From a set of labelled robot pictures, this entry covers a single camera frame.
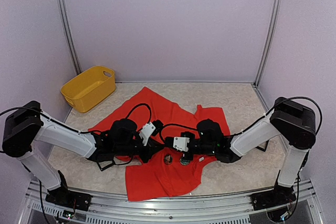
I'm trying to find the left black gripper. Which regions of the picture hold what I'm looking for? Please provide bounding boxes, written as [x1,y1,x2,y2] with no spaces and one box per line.
[114,137,164,163]

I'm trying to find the red t-shirt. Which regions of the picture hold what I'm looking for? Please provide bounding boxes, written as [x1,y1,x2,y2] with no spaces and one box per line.
[93,87,230,201]

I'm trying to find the black brooch box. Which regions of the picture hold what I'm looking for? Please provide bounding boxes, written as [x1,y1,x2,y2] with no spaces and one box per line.
[256,140,269,152]
[96,161,116,172]

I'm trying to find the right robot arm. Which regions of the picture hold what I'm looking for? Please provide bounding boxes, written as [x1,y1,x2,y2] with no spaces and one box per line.
[173,97,320,210]

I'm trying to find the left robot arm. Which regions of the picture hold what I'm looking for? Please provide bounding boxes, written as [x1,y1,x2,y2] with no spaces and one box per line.
[1,101,164,211]

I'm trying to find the green blue round brooch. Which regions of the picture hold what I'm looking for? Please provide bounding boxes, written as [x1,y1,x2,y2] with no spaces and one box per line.
[180,159,191,166]

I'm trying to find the orange blue round brooch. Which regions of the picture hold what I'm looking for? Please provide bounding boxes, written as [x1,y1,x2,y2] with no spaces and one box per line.
[163,154,173,165]

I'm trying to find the yellow plastic basket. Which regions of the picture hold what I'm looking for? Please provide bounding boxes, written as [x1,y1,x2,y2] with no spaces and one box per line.
[60,66,116,113]

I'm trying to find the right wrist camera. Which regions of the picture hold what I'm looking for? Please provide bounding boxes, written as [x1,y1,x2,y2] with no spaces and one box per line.
[164,132,195,152]

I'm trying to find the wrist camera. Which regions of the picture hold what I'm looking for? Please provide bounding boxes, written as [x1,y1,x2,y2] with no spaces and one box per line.
[164,132,195,152]
[139,120,163,146]

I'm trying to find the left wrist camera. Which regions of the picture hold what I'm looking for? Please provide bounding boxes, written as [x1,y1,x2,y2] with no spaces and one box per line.
[139,120,163,146]

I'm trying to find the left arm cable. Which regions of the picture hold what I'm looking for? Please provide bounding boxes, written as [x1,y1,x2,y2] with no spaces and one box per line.
[0,103,152,166]

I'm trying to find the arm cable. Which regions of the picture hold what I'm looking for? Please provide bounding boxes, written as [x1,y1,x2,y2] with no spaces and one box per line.
[0,103,152,166]
[160,96,322,146]

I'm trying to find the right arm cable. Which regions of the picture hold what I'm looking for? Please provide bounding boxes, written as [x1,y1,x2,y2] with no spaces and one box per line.
[160,96,322,146]

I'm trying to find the front aluminium rail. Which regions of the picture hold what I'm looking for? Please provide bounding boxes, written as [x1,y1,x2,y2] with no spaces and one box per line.
[15,180,326,224]

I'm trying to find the right aluminium frame post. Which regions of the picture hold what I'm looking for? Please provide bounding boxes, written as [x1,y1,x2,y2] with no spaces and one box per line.
[254,0,281,89]

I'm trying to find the aluminium frame post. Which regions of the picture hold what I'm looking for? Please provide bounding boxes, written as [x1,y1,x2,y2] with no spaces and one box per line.
[254,0,281,89]
[57,0,82,75]

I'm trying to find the left aluminium frame post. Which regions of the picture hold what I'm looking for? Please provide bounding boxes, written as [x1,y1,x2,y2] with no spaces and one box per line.
[57,0,82,75]

